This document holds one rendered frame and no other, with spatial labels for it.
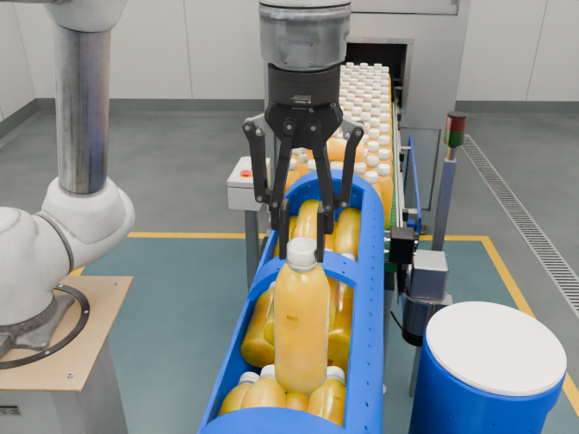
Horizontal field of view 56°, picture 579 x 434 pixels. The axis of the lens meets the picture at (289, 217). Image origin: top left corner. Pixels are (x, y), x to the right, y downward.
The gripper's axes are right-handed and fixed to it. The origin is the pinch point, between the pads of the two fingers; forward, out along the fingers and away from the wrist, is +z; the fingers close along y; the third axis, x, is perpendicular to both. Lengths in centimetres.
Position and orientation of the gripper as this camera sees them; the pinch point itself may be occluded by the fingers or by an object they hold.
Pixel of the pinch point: (302, 232)
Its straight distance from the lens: 65.5
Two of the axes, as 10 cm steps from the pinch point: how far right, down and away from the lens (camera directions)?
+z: 0.0, 8.7, 4.9
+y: 9.9, 0.7, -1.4
